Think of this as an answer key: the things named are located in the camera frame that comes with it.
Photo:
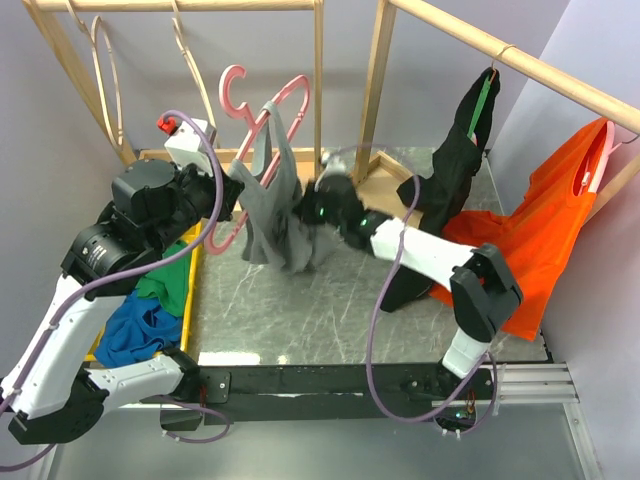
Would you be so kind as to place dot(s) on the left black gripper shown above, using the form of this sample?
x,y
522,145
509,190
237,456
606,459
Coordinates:
x,y
231,190

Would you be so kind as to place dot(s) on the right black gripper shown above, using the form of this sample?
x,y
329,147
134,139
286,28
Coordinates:
x,y
303,208

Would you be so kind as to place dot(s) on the grey tank top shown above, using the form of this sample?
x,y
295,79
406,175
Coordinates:
x,y
275,235

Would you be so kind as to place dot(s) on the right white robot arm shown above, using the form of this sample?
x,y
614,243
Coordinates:
x,y
484,291

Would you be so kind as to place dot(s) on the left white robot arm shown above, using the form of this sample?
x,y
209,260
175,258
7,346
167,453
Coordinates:
x,y
53,398

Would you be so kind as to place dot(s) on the middle beige wooden hanger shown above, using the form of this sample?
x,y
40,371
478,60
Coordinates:
x,y
191,63

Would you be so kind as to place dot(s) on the green plastic hanger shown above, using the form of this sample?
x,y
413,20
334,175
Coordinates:
x,y
483,94

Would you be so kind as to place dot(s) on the light pink hanger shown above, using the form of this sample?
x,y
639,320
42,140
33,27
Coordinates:
x,y
592,168

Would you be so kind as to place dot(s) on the yellow plastic bin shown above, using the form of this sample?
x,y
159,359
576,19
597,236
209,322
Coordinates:
x,y
189,237

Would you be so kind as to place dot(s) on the right wooden clothes rack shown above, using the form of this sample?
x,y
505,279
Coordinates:
x,y
367,162

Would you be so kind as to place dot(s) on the wooden clothes rack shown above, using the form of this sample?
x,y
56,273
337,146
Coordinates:
x,y
367,162
92,91

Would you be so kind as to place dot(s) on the green garment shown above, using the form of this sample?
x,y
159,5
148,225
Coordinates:
x,y
169,285

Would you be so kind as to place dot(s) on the black garment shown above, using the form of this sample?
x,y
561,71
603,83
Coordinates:
x,y
450,180

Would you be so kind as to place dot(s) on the blue garment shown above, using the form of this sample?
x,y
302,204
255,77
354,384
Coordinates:
x,y
138,328

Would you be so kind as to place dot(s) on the orange garment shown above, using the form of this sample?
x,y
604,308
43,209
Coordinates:
x,y
538,237

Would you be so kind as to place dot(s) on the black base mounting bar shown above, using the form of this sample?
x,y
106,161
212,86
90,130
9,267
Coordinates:
x,y
318,392

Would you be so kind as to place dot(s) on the left wooden clothes rack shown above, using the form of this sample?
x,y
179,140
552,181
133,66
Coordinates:
x,y
92,91

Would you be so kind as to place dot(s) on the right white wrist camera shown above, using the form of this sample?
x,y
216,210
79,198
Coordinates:
x,y
333,164

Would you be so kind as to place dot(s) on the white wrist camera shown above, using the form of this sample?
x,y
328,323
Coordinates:
x,y
184,145
333,164

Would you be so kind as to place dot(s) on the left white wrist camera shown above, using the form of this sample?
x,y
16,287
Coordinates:
x,y
184,145

